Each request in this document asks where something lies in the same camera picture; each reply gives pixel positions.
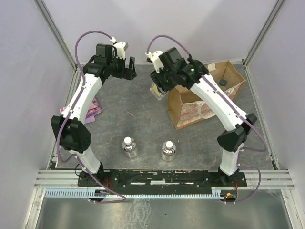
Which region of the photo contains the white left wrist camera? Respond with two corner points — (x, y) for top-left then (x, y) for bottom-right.
(110, 37), (128, 60)

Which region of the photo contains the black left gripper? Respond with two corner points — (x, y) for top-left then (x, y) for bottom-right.
(107, 53), (136, 81)

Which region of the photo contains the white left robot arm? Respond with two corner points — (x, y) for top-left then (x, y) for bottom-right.
(51, 42), (136, 186)

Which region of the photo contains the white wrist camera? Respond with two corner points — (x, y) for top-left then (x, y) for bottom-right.
(145, 51), (164, 73)
(110, 37), (128, 60)

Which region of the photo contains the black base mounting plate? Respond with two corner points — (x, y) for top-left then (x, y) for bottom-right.
(77, 168), (248, 195)

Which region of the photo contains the light blue cable duct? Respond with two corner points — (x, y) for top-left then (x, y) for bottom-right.
(45, 185), (224, 200)

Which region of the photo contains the round clear bottle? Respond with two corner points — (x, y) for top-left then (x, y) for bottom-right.
(161, 141), (176, 162)
(122, 136), (138, 158)

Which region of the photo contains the aluminium frame rail front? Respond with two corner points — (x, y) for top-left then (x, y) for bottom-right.
(34, 170), (295, 190)

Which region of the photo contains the square bottle front dark cap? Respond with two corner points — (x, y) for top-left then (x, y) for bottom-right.
(150, 83), (167, 100)

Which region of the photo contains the brown canvas tote bag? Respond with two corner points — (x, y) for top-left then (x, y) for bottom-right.
(167, 61), (246, 130)

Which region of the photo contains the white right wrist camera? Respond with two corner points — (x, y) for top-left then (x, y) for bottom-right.
(145, 51), (164, 73)

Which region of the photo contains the square bottle dark cap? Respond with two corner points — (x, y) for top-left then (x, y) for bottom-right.
(150, 83), (167, 100)
(219, 79), (227, 91)

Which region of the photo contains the pink tissue pack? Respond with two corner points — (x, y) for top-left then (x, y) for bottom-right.
(59, 96), (103, 125)

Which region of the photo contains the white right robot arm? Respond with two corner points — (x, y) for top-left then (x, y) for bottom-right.
(146, 48), (257, 187)

